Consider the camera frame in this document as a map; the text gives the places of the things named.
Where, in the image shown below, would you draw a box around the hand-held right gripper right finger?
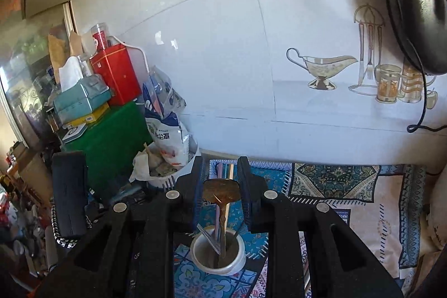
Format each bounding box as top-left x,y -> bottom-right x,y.
238,156 -> 404,298

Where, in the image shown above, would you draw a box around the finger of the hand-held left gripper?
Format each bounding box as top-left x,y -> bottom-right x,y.
52,151 -> 89,238

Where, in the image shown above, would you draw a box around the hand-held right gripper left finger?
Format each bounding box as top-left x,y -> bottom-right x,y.
35,156 -> 207,298

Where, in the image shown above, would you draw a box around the wooden spoon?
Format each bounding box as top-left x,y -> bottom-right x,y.
202,178 -> 241,267

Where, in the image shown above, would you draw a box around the white ceramic cup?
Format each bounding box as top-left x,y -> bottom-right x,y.
190,227 -> 246,276

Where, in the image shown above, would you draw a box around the white plastic bucket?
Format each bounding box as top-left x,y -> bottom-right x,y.
144,152 -> 200,189

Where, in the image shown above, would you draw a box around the small white flat device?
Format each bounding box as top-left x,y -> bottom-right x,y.
62,125 -> 88,142

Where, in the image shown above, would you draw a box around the green metal cabinet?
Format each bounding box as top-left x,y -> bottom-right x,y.
60,101 -> 155,194

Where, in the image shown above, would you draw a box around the crumpled white paper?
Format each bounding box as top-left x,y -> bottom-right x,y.
130,142 -> 165,182

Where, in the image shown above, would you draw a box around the flat yellow box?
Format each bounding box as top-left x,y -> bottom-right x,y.
64,104 -> 111,128

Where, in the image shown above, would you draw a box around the white printed plastic bag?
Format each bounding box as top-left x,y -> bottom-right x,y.
142,65 -> 191,168

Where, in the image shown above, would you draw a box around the teal tissue box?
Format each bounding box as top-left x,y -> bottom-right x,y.
53,56 -> 114,123

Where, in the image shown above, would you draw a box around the patterned patchwork mat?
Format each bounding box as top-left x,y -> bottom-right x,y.
173,158 -> 430,298

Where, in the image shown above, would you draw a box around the glass cabinet door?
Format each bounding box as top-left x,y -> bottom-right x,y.
0,1 -> 78,152

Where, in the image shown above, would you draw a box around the red tin box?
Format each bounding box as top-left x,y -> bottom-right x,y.
90,43 -> 144,106

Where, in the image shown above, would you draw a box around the brown paper bags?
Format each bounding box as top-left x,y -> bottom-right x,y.
47,29 -> 83,76

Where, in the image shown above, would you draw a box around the red white cylindrical canister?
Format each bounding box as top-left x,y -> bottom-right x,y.
91,23 -> 111,51

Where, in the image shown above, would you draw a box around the black wok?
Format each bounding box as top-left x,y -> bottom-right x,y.
383,0 -> 447,76

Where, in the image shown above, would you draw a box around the black white braided cable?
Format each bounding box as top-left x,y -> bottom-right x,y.
51,205 -> 93,250

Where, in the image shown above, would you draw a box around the black power cable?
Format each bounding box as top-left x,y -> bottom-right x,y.
367,0 -> 447,134

